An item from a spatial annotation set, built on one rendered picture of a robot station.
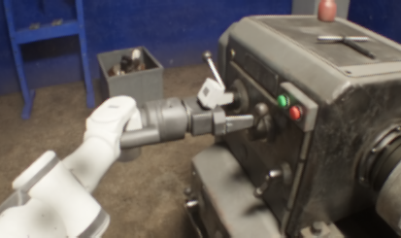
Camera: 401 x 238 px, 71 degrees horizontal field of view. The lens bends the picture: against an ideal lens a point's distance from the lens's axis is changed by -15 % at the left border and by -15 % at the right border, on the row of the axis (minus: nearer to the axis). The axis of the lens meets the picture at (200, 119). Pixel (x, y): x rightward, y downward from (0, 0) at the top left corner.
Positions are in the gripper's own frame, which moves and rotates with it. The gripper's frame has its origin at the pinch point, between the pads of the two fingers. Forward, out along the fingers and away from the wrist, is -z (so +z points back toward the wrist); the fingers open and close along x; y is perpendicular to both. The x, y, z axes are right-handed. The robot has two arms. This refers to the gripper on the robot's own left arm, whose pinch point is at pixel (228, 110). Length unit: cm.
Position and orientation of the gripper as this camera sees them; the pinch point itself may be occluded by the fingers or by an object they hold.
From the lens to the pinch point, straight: 71.3
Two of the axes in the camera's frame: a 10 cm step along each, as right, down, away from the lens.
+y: 0.1, -8.5, -5.2
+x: 3.2, 5.0, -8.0
